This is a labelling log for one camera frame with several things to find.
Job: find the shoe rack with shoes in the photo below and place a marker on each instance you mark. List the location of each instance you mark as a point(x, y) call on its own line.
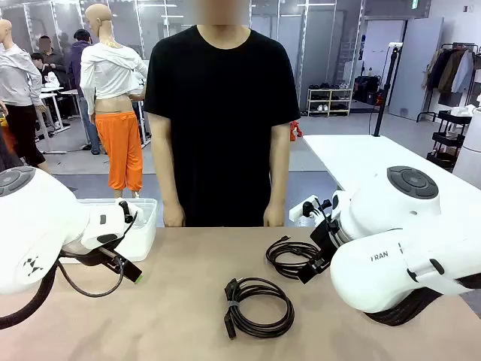
point(330, 101)

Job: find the person's left hand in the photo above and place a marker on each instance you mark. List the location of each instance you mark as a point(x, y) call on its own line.
point(273, 216)

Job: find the white round column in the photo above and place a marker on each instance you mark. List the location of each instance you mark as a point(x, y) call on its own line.
point(469, 150)

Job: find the grey door panel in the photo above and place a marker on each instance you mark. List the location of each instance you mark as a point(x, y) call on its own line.
point(417, 67)

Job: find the person in black t-shirt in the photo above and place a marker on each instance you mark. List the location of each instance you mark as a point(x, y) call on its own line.
point(221, 131)

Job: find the clear plastic storage box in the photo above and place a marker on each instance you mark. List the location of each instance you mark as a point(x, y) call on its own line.
point(146, 233)

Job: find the white table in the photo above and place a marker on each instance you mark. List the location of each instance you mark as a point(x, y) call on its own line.
point(357, 158)

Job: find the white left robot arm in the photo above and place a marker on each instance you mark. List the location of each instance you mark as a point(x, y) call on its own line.
point(37, 225)

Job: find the black trolley cart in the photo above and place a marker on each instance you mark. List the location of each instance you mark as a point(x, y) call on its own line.
point(449, 139)

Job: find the person's right forearm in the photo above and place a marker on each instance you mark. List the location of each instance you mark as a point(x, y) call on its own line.
point(167, 176)

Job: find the person's left forearm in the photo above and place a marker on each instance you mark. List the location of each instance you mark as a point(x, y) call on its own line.
point(279, 176)

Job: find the black bags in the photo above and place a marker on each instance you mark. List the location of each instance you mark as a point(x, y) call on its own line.
point(368, 90)

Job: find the mannequin with orange trousers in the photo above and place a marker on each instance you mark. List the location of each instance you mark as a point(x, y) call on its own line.
point(120, 150)

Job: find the white desk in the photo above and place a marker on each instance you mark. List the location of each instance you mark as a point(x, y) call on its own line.
point(56, 101)

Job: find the mannequin with dark skirt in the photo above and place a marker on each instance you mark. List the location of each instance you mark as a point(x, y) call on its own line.
point(7, 150)

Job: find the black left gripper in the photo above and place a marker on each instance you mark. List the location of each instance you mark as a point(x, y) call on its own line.
point(111, 258)

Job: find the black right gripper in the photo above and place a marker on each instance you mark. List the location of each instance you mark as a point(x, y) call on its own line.
point(325, 238)

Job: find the seated person in dark jacket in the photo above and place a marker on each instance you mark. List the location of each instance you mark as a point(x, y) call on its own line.
point(52, 62)

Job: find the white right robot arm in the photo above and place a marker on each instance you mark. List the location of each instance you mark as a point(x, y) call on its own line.
point(376, 270)

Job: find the person in purple hoodie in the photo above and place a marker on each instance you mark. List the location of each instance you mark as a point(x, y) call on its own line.
point(77, 64)

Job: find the person's right hand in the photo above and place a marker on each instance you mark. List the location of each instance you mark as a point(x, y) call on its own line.
point(173, 216)

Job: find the clothes rack with coats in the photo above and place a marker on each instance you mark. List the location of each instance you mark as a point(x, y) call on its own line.
point(451, 71)

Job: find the red toy figure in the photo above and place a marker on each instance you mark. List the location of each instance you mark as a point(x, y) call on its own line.
point(295, 129)

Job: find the black tripod pole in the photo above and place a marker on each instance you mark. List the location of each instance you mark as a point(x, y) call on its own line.
point(385, 94)

